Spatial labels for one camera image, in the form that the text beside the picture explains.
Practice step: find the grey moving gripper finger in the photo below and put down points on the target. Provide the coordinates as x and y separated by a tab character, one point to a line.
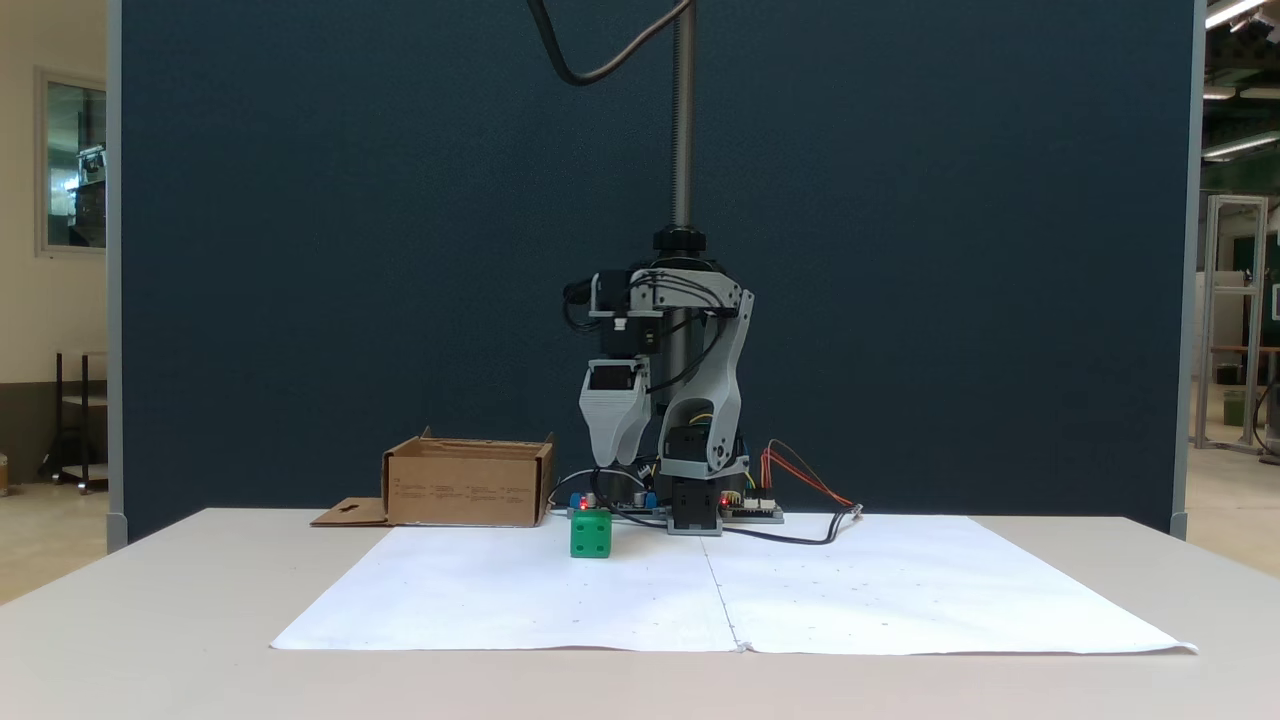
642	415

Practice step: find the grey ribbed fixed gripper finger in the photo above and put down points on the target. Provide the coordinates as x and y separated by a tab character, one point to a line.
608	425

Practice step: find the green die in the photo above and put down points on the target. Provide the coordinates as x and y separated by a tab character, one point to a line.
590	535

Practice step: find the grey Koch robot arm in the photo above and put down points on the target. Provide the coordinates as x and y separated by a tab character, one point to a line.
720	380

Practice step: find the green bin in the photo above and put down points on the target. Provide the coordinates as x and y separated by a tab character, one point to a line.
1235	408

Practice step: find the blue circuit board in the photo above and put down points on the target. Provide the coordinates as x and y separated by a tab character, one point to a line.
635	505

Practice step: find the brown cardboard box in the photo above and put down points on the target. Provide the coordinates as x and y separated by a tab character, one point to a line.
465	490

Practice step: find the large white paper sheet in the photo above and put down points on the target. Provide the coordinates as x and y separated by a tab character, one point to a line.
600	600

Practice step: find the dark blue partition panel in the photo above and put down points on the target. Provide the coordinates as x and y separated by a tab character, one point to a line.
300	250

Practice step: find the black shelf cart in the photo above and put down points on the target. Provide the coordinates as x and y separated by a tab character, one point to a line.
80	400

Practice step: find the fluorescent ceiling light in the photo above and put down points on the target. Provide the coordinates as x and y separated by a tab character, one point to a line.
1232	12
1240	146

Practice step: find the metal camera stand with clamp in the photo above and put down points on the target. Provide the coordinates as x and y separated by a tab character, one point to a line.
683	120

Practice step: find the wall window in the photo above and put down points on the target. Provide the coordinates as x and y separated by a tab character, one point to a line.
75	165

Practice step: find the aluminium profile frame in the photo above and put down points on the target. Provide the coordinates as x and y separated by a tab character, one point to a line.
1238	300

